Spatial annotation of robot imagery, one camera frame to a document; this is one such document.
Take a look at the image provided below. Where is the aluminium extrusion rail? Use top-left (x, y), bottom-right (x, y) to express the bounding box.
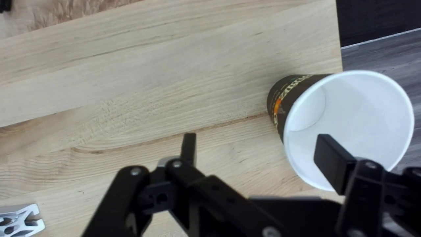
top-left (0, 201), bottom-right (46, 237)

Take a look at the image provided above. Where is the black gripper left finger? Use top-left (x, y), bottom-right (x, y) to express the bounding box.
top-left (81, 131), bottom-right (282, 237)

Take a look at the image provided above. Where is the white paper cup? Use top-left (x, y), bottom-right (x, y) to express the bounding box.
top-left (266, 70), bottom-right (416, 193)

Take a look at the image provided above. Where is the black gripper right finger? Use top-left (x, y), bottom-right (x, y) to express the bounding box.
top-left (314, 133), bottom-right (421, 237)

